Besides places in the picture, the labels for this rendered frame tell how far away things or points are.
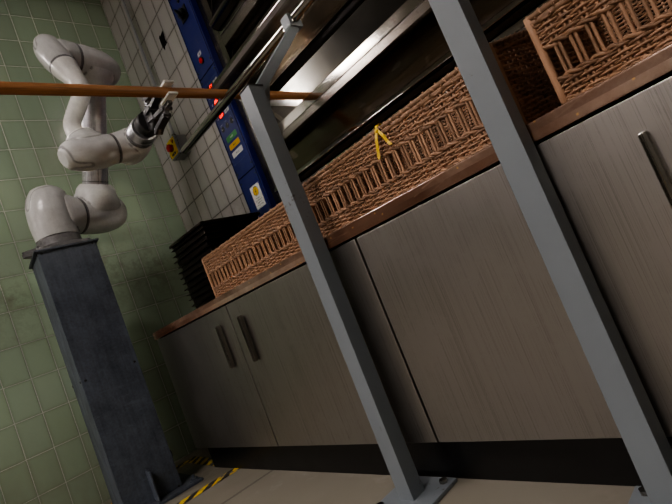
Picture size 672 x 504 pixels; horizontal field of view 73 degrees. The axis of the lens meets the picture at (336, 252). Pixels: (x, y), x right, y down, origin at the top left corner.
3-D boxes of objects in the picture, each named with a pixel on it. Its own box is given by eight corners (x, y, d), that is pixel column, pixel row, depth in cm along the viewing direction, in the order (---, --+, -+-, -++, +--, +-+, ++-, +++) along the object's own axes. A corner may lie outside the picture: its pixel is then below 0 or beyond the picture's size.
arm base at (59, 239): (22, 267, 178) (18, 254, 178) (84, 254, 192) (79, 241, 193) (26, 253, 164) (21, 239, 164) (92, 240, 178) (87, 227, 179)
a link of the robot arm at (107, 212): (64, 233, 194) (110, 230, 214) (88, 236, 187) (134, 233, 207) (56, 43, 184) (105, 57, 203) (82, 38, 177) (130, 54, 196)
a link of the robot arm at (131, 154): (161, 147, 159) (125, 154, 150) (146, 167, 171) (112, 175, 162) (146, 119, 159) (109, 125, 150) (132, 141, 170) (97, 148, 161)
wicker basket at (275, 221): (315, 269, 188) (290, 207, 191) (420, 217, 149) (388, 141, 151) (213, 302, 154) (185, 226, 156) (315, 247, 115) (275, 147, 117)
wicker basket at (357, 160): (430, 212, 144) (396, 133, 147) (619, 119, 103) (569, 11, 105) (317, 245, 111) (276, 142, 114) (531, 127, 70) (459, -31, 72)
